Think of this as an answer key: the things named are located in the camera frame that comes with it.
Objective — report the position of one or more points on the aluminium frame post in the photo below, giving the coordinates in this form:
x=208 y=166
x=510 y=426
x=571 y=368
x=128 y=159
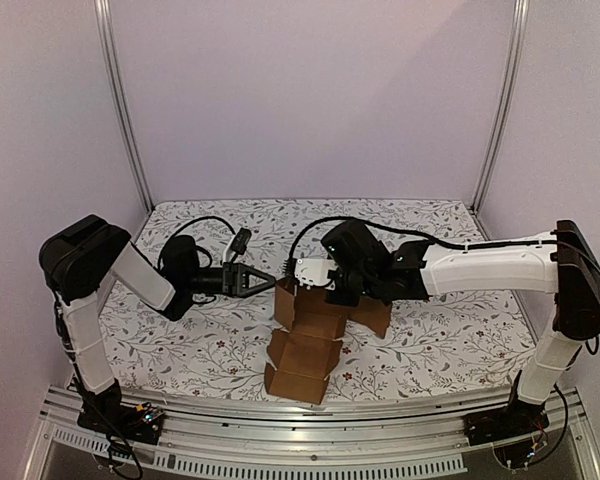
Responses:
x=107 y=40
x=505 y=98

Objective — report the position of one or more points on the left aluminium frame post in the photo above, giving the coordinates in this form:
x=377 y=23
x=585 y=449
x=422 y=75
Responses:
x=107 y=40

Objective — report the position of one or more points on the floral patterned table mat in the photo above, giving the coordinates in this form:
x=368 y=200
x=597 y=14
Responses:
x=456 y=342

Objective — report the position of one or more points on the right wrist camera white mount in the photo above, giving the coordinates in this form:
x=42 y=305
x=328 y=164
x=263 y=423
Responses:
x=312 y=273

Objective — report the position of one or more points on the right aluminium frame post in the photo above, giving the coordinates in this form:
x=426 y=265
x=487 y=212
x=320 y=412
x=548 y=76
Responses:
x=505 y=98

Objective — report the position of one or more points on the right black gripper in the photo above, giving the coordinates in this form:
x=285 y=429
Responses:
x=340 y=293

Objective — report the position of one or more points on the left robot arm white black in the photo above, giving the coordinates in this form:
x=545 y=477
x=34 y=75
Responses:
x=84 y=262

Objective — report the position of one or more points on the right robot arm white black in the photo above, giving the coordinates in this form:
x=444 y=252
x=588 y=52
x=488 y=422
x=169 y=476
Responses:
x=558 y=262

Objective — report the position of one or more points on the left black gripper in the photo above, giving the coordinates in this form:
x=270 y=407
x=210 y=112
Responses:
x=236 y=280

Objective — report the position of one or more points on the brown cardboard box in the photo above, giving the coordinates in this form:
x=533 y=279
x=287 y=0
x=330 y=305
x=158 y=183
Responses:
x=305 y=348

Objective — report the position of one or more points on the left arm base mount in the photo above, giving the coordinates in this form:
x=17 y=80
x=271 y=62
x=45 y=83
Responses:
x=141 y=423

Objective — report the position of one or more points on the front aluminium rail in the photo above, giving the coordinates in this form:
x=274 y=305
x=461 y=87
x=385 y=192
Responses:
x=206 y=438

